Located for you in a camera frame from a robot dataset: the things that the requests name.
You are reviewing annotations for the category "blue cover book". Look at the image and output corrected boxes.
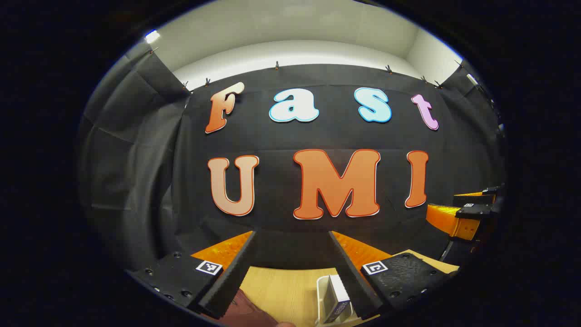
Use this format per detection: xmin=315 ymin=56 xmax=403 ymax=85
xmin=321 ymin=274 xmax=353 ymax=324

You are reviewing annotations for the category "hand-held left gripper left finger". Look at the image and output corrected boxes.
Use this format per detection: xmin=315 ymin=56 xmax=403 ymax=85
xmin=126 ymin=230 xmax=257 ymax=320

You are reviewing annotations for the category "white bookshelf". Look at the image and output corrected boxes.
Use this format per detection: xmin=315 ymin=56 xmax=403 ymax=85
xmin=316 ymin=274 xmax=355 ymax=324

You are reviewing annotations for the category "row of small cloth clips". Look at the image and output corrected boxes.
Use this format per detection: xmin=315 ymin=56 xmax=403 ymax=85
xmin=150 ymin=45 xmax=464 ymax=89

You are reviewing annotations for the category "black backdrop cloth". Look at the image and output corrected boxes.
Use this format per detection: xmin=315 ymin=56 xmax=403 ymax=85
xmin=77 ymin=43 xmax=507 ymax=273

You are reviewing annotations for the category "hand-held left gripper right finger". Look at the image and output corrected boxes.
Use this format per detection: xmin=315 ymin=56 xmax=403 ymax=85
xmin=328 ymin=230 xmax=460 ymax=321

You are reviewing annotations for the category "maroon schoolbag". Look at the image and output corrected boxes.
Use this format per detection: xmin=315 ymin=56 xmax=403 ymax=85
xmin=217 ymin=288 xmax=280 ymax=326

